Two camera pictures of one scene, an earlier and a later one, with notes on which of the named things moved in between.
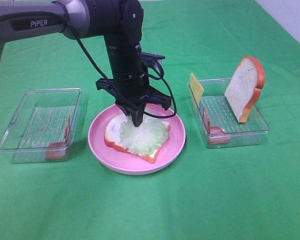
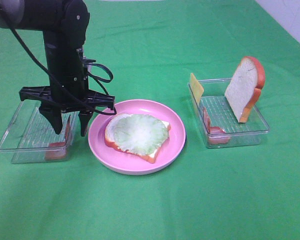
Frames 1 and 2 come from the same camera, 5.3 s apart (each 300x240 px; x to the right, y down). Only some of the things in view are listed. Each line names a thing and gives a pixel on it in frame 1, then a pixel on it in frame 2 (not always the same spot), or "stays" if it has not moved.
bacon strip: x=57 y=150 stays
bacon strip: x=216 y=136 stays
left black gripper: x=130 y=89 to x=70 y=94
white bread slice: x=244 y=88 stays
